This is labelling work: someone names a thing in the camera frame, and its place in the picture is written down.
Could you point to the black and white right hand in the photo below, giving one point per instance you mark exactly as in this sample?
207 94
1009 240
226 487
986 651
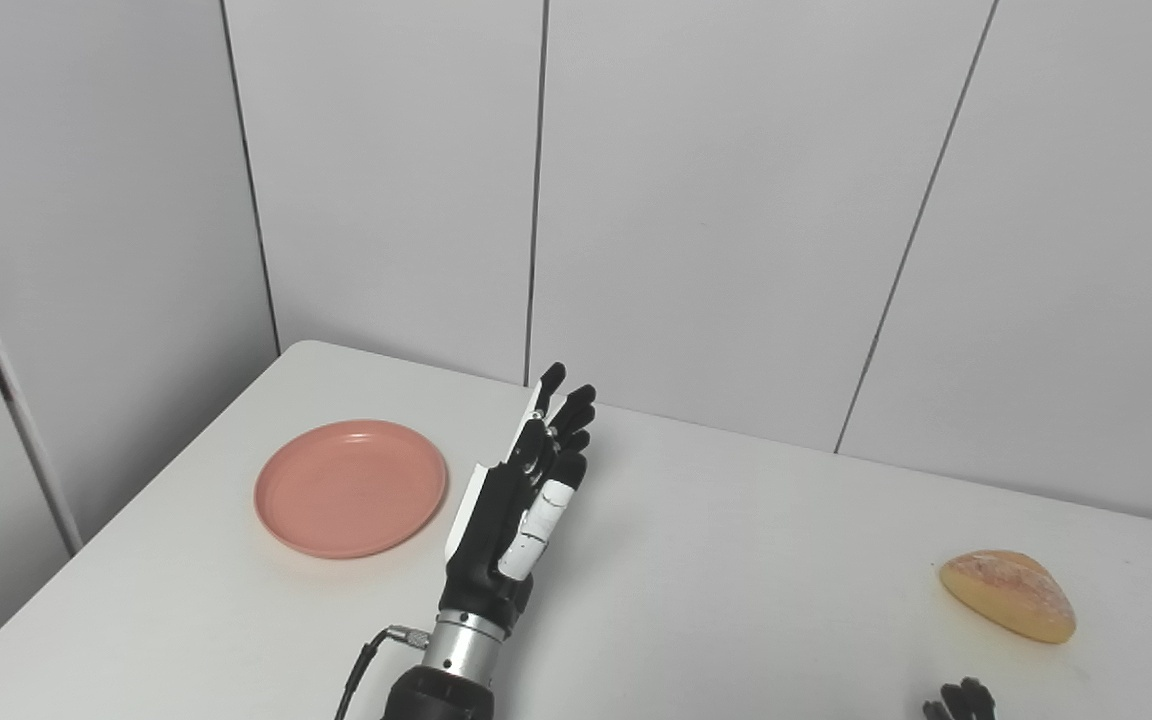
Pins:
961 705

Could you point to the black and white left hand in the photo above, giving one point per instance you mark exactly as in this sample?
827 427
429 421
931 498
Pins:
486 540

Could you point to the golden bread roll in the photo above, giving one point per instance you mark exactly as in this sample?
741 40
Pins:
1011 595

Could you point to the pink round plate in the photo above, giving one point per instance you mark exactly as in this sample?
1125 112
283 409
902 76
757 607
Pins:
351 488

